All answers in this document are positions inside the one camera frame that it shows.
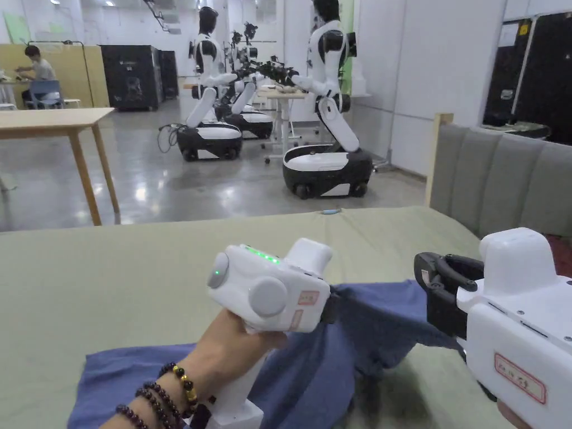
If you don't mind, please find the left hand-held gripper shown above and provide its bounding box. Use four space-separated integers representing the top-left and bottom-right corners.
189 238 336 429

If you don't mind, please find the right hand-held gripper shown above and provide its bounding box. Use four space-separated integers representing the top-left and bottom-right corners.
413 227 572 418

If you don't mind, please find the dark blue shirt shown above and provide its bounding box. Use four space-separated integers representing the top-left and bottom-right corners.
80 279 465 429

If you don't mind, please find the person's left forearm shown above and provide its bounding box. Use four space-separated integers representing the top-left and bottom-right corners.
66 361 211 429

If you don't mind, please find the person's left hand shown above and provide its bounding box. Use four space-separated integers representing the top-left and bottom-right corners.
176 309 288 404

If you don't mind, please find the person's right hand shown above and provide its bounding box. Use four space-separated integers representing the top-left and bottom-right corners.
495 399 572 429

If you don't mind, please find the dark red cloth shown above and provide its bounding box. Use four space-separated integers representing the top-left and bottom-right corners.
549 233 572 271

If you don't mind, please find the grey padded headboard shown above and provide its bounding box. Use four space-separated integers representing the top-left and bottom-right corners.
428 111 572 244

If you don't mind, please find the white and black wheeled robot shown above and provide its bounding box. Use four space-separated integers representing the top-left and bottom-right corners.
214 21 274 140
176 6 244 163
267 0 374 200

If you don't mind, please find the white-legged table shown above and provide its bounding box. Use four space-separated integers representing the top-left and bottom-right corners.
255 84 323 165

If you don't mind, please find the black flight case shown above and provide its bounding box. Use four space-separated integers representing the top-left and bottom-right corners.
482 11 572 147

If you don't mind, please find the narrow black case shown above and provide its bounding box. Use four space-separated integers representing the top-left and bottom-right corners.
158 50 180 100

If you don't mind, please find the large black case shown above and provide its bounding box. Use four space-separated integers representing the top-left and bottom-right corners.
100 44 161 112

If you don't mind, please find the wooden table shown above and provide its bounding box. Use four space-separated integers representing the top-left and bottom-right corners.
0 107 121 226

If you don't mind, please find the blue chair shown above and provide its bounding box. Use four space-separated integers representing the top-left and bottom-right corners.
24 80 63 110

